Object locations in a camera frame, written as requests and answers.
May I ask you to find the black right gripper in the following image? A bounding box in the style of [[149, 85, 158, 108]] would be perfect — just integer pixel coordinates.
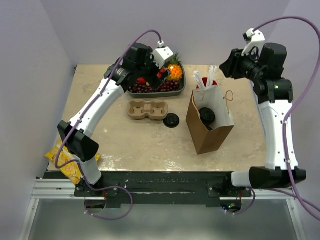
[[219, 47, 264, 83]]

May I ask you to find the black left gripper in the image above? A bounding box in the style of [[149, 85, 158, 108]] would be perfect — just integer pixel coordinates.
[[136, 47, 171, 90]]

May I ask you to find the brown pulp cup carrier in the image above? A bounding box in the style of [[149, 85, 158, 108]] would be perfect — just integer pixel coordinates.
[[127, 99, 168, 121]]

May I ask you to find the black cup lid top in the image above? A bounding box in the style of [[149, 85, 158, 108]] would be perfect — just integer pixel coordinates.
[[199, 107, 216, 124]]

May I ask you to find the black cup lid bottom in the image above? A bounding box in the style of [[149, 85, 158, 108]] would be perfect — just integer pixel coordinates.
[[205, 123, 214, 131]]

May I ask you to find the brown white paper bag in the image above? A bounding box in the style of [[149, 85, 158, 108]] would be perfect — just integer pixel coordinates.
[[186, 85, 235, 155]]

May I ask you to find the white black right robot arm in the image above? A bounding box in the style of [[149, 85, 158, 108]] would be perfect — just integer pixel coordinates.
[[219, 43, 307, 197]]

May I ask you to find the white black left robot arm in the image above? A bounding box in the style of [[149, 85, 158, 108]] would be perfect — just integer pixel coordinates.
[[57, 42, 174, 196]]

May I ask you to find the dark grape bunch right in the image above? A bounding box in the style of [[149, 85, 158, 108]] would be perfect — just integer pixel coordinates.
[[155, 80, 180, 93]]

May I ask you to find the dark grape bunch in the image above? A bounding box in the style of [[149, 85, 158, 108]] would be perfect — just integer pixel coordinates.
[[128, 81, 153, 94], [155, 80, 180, 93]]

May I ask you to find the orange pineapple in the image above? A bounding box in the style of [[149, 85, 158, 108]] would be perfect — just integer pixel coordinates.
[[166, 52, 183, 82]]

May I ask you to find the strawberry bunch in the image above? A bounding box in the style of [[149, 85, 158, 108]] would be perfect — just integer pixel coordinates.
[[136, 68, 171, 89]]

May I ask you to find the red ribbed straw cup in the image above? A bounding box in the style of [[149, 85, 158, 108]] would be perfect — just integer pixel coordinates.
[[202, 77, 218, 88]]

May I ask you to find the dark grape bunch left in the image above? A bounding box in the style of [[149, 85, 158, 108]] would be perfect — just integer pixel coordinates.
[[128, 81, 153, 94]]

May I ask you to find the dark grey fruit tray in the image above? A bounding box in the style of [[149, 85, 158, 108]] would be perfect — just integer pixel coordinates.
[[127, 64, 186, 99]]

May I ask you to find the black spare cup lid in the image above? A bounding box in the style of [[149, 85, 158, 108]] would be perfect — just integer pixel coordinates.
[[163, 113, 180, 128]]

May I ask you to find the yellow chips bag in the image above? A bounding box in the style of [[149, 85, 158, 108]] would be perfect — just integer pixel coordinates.
[[44, 141, 101, 186]]

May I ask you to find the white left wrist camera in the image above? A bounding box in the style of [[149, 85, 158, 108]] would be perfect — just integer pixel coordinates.
[[152, 40, 174, 69]]

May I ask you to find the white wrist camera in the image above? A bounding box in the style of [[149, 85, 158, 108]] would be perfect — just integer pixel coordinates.
[[152, 40, 174, 69], [241, 28, 266, 57]]

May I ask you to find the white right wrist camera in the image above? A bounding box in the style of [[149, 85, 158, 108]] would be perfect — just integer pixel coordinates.
[[241, 28, 266, 57]]

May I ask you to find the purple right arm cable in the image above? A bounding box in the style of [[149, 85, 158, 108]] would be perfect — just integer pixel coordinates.
[[224, 16, 320, 222]]

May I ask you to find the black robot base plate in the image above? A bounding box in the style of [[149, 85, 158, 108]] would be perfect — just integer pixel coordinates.
[[74, 171, 252, 208]]

